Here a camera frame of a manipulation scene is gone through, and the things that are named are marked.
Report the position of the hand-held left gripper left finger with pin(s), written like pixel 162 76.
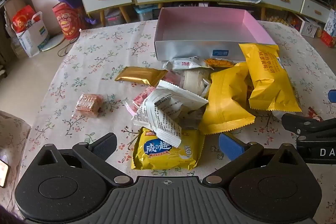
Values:
pixel 103 146

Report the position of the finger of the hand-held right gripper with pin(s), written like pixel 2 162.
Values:
pixel 332 96
pixel 307 127

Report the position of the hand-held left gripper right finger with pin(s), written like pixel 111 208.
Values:
pixel 232 146

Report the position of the red snack packet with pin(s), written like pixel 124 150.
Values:
pixel 316 113

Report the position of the plain yellow snack packet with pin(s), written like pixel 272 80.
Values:
pixel 223 103

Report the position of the small orange biscuit packet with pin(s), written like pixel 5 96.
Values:
pixel 88 104

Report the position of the yellow blue cracker packet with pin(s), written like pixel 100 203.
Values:
pixel 162 154

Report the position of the pink nougat bar packet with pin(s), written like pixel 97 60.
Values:
pixel 140 99

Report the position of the yellow printed snack packet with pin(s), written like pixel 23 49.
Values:
pixel 265 74

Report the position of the white printed packet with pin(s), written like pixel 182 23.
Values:
pixel 162 108

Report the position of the clear bread packet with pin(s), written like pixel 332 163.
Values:
pixel 194 81

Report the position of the gold snack bar packet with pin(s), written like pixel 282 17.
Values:
pixel 141 75

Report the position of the orange snack packet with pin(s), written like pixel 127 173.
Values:
pixel 219 63

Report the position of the small pink snack packet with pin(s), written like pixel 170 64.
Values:
pixel 172 77

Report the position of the white red-label snack packet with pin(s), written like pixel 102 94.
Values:
pixel 183 64

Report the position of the pink cardboard box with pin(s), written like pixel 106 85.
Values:
pixel 199 27

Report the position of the small red gift box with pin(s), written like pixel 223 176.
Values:
pixel 328 40

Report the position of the white gift box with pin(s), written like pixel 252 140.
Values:
pixel 309 27

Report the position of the blue white printed box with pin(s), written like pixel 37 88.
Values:
pixel 331 23

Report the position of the floral chair cushion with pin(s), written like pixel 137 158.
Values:
pixel 13 134

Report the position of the yellow egg tray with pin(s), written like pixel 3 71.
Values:
pixel 275 18

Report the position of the smartphone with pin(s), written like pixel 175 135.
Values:
pixel 4 171

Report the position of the white round stand base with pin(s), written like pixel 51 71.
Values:
pixel 53 43

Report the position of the small clear storage bin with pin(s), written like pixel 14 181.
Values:
pixel 114 18

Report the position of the white shopping bag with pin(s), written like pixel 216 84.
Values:
pixel 34 37

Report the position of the red printed round bag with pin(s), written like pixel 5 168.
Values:
pixel 67 22

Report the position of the blue-lid clear storage bin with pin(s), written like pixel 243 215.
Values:
pixel 144 14

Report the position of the low wooden cabinet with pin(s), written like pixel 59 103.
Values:
pixel 194 1

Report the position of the red plastic bag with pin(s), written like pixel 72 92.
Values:
pixel 22 19

